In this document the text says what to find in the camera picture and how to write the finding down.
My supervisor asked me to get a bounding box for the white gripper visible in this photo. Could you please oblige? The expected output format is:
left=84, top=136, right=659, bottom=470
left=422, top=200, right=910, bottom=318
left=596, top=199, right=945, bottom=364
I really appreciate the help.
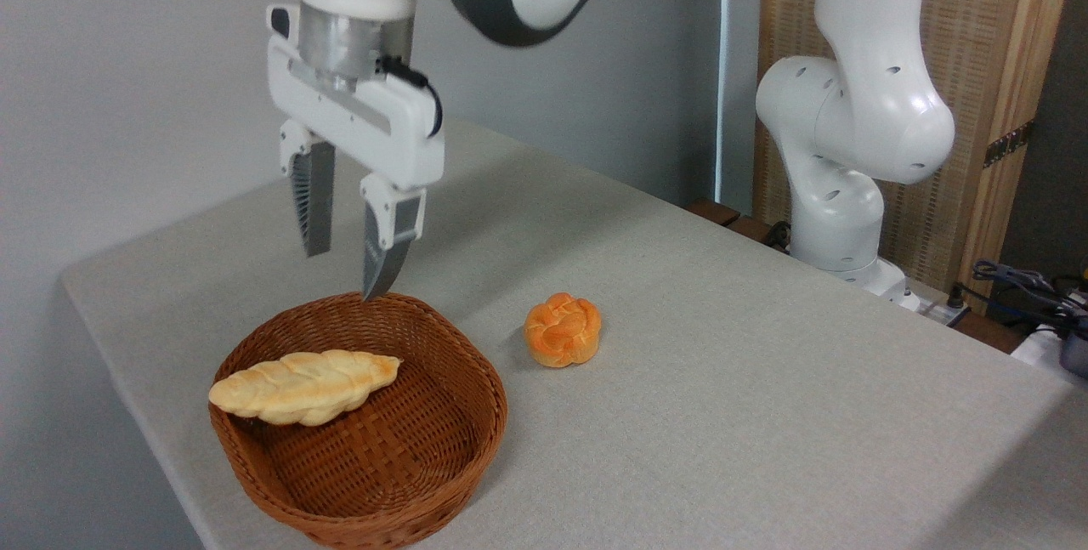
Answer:
left=266, top=4, right=446, bottom=303

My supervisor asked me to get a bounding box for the long braided bread loaf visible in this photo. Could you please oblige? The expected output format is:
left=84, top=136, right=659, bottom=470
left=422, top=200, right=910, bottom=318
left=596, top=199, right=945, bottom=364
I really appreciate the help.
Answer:
left=208, top=349, right=403, bottom=428

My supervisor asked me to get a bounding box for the brown woven wicker basket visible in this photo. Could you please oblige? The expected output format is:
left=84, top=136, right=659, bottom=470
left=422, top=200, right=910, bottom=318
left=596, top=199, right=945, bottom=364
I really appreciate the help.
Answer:
left=208, top=292, right=509, bottom=550

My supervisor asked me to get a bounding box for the round orange braided bun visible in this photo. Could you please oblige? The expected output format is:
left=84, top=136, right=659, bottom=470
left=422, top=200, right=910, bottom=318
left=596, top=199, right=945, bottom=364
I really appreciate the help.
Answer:
left=524, top=292, right=603, bottom=369

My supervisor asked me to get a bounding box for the white vertical trim strip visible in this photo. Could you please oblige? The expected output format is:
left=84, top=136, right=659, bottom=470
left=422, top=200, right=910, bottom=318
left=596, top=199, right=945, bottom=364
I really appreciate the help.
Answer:
left=716, top=0, right=763, bottom=216

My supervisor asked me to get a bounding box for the wooden rattan folding screen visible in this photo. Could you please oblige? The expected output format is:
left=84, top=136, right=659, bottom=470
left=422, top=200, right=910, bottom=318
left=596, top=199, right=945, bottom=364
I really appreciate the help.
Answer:
left=752, top=0, right=1080, bottom=315

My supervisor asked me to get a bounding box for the black metal screen hinge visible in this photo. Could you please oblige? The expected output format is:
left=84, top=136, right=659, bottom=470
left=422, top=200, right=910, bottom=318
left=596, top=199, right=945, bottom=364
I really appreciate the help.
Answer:
left=983, top=119, right=1036, bottom=169

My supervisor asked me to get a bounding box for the blue grey plastic device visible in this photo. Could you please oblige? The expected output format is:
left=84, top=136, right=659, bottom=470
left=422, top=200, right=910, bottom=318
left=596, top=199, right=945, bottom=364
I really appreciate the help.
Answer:
left=1057, top=316, right=1088, bottom=380

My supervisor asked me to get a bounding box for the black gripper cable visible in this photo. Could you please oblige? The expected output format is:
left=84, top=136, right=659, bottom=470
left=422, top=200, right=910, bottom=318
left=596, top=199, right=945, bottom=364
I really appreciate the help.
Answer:
left=377, top=54, right=445, bottom=139

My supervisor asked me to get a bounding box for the tangled dark cables bundle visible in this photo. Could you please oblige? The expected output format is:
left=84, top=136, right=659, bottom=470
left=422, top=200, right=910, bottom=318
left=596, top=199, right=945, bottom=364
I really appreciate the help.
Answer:
left=969, top=258, right=1088, bottom=338

